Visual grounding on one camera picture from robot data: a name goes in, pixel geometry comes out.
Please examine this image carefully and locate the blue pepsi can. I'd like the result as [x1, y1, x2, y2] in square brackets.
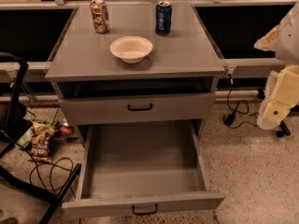
[155, 0, 172, 35]

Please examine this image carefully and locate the grey drawer cabinet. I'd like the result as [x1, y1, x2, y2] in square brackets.
[46, 1, 223, 144]

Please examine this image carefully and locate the white paper bowl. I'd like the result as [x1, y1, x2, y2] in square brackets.
[110, 36, 153, 63]

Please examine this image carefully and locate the black metal stand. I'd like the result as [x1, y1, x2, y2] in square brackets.
[0, 52, 81, 224]

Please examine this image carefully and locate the black power adapter cable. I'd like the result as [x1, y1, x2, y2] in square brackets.
[221, 74, 260, 130]

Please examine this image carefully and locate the closed grey top drawer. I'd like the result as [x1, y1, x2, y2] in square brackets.
[60, 93, 215, 125]

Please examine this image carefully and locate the open grey middle drawer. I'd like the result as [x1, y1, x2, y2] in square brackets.
[63, 120, 224, 217]

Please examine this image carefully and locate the orange soda can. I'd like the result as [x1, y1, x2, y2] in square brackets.
[90, 0, 109, 34]

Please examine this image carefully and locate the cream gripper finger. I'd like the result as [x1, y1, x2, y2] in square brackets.
[254, 26, 278, 51]
[257, 65, 299, 130]

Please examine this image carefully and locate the small can on floor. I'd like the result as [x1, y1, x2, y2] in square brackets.
[61, 124, 75, 136]

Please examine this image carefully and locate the black cable on floor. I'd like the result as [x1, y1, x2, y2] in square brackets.
[26, 149, 78, 199]

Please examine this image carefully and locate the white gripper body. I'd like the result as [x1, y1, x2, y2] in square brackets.
[276, 3, 299, 63]

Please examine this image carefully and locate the brown chip bag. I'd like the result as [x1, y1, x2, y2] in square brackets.
[30, 122, 55, 163]

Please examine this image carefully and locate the green snack bag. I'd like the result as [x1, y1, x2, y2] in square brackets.
[18, 128, 34, 149]

